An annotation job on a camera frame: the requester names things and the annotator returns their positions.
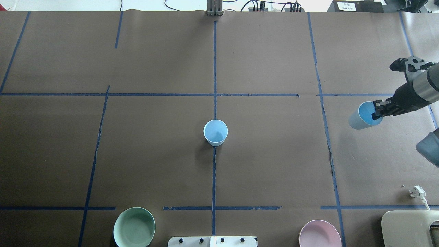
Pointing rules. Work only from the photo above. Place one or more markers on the black power strip plugs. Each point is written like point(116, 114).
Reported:
point(265, 6)

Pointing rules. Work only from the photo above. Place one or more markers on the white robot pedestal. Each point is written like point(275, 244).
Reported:
point(213, 241)

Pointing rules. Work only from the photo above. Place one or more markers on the cream toaster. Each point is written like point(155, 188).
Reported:
point(410, 228)

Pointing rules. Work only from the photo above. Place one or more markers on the blue cup carried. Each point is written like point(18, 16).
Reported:
point(215, 132)

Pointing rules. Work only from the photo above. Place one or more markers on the dark box with label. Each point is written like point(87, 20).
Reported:
point(355, 6)

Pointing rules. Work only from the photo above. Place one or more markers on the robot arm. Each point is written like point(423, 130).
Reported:
point(420, 90)

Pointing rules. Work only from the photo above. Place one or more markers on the blue cup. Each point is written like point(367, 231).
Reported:
point(362, 117)

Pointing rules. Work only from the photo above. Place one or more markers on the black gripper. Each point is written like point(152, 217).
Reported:
point(404, 95)

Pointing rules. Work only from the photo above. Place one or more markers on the green bowl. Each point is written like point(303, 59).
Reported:
point(135, 227)

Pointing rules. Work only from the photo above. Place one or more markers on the pink bowl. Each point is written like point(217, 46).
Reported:
point(319, 233)

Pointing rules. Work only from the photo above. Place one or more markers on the aluminium frame post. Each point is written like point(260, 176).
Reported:
point(214, 8)

